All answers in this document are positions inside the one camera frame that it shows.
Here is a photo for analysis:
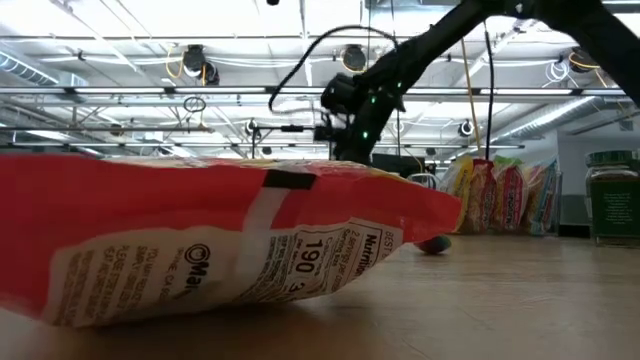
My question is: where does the green lid spice jar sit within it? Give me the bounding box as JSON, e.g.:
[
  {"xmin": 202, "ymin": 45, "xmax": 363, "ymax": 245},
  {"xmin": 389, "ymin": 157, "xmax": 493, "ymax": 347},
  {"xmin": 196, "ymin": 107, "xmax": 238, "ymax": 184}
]
[{"xmin": 585, "ymin": 149, "xmax": 640, "ymax": 246}]

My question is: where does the iridescent metal spoon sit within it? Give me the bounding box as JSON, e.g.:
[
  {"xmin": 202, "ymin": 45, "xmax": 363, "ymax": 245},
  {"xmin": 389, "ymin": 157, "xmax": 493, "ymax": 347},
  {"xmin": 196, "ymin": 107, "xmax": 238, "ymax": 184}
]
[{"xmin": 413, "ymin": 234, "xmax": 453, "ymax": 255}]

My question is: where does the long black cable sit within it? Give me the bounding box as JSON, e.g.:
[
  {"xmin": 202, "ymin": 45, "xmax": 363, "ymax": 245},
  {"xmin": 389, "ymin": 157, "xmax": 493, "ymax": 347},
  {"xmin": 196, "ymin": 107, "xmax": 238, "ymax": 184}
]
[{"xmin": 393, "ymin": 112, "xmax": 403, "ymax": 161}]

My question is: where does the black metal stand rig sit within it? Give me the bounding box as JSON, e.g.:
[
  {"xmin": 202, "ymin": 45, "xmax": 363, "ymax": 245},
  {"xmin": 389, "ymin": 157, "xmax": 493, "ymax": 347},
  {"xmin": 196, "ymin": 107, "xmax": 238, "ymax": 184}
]
[{"xmin": 251, "ymin": 124, "xmax": 334, "ymax": 161}]

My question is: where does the long yellow cable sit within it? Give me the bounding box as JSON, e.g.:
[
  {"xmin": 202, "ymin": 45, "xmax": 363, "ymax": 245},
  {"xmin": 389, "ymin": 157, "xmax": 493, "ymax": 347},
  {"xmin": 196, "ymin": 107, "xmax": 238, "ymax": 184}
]
[{"xmin": 459, "ymin": 37, "xmax": 489, "ymax": 161}]

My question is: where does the red Maruchan ramen packet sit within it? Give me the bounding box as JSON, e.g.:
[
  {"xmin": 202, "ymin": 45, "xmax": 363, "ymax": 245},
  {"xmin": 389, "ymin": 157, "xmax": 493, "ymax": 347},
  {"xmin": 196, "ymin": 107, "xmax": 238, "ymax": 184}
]
[{"xmin": 467, "ymin": 158, "xmax": 497, "ymax": 235}]

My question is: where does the clear plastic bin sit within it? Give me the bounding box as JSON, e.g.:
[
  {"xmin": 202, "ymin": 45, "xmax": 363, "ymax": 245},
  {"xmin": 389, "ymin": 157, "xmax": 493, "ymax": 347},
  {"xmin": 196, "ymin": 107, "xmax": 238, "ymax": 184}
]
[{"xmin": 434, "ymin": 155, "xmax": 565, "ymax": 237}]

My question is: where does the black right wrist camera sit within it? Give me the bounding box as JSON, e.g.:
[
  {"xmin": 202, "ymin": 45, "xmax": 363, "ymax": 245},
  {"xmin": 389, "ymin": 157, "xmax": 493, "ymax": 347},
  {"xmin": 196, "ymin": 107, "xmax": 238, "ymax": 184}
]
[{"xmin": 313, "ymin": 124, "xmax": 340, "ymax": 143}]

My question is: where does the orange Maruchan ramen packet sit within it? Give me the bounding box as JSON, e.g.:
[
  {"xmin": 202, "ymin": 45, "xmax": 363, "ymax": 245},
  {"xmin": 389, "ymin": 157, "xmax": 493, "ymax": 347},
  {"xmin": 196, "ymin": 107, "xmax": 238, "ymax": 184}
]
[{"xmin": 0, "ymin": 154, "xmax": 464, "ymax": 329}]

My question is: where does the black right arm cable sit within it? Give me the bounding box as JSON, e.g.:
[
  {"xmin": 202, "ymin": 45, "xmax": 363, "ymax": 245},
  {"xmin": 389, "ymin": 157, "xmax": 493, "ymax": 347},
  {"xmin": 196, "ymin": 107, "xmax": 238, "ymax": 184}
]
[{"xmin": 268, "ymin": 22, "xmax": 497, "ymax": 162}]

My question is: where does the black monitor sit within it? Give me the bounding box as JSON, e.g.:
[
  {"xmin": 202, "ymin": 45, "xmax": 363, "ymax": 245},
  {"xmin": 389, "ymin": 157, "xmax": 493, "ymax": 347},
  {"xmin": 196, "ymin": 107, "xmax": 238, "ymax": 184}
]
[{"xmin": 371, "ymin": 153, "xmax": 427, "ymax": 180}]

